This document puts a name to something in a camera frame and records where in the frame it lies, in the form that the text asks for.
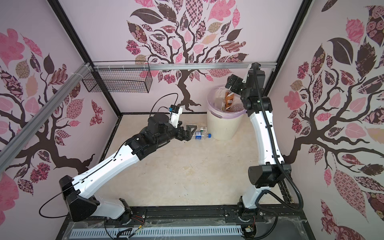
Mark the purple bin liner bag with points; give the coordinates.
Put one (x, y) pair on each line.
(215, 99)

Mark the aluminium rail wall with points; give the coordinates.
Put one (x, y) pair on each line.
(12, 149)
(166, 67)

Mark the aluminium rail back wall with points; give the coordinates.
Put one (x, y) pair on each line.
(166, 67)

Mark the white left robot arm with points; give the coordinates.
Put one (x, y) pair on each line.
(79, 192)

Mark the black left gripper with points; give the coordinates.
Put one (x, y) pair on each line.
(188, 134)

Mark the white waste bin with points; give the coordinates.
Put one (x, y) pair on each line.
(222, 129)

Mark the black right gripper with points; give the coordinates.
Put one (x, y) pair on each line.
(237, 83)

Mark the aluminium rail left wall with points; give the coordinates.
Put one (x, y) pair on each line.
(12, 149)

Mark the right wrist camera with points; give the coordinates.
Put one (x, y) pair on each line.
(255, 76)

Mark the black base frame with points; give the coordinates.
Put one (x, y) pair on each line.
(286, 225)

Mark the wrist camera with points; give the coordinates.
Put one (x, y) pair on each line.
(175, 113)
(255, 76)

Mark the black wire basket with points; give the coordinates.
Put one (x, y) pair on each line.
(119, 77)

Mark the brown Nescafe bottle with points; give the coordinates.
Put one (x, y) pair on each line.
(228, 101)

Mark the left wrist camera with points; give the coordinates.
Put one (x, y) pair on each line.
(175, 113)

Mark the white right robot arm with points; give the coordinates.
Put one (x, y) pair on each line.
(266, 174)

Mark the white slotted cable duct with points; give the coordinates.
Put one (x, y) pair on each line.
(154, 232)

